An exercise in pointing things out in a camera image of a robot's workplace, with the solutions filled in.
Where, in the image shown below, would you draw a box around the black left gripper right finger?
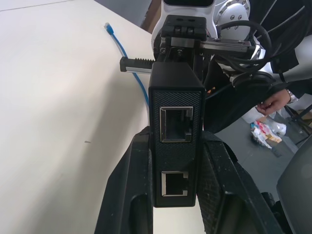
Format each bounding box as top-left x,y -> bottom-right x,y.
196,131 -> 279,234

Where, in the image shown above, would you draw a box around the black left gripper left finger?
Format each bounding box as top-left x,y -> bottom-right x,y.
94,126 -> 154,234

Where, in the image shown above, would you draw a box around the small black two-port box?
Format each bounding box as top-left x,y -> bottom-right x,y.
148,61 -> 205,209

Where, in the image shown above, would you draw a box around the brown cardboard box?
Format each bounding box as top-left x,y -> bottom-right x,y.
139,0 -> 162,33

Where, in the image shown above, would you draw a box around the bystander's bare hand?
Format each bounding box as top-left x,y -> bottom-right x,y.
256,89 -> 293,115

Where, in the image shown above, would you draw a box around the plastic bags with packets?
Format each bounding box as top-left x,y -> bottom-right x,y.
242,107 -> 288,150

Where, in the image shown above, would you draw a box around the grey rounded robot housing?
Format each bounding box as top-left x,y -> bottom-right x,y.
276,134 -> 312,234

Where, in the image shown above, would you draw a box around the bystander in black jacket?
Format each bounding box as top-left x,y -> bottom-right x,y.
204,0 -> 312,134

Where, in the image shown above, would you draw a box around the silver wristwatch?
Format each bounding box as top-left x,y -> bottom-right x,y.
286,88 -> 299,103

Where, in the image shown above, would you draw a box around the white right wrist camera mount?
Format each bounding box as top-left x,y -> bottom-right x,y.
150,0 -> 220,60

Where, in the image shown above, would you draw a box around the blue Ethernet cable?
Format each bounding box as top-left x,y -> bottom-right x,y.
104,22 -> 150,107

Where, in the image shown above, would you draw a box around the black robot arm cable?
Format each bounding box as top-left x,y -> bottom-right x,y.
214,20 -> 273,73

